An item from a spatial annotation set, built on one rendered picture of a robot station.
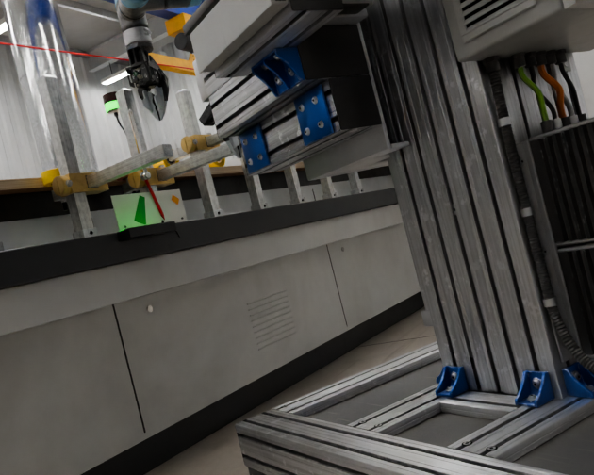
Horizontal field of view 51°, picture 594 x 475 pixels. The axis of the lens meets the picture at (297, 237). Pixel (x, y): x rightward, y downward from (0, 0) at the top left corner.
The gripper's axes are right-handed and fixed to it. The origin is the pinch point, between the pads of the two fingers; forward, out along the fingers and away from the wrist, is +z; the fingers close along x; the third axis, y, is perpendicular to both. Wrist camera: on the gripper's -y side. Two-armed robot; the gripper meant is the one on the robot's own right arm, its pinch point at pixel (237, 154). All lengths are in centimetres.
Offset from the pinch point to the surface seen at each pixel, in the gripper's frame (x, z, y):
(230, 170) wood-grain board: 53, -6, -46
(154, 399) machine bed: -4, 62, -51
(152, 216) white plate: -7.4, 9.5, -28.7
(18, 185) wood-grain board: -34, -6, -46
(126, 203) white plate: -15.3, 5.0, -28.7
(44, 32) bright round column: 232, -209, -352
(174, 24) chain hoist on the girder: 379, -229, -327
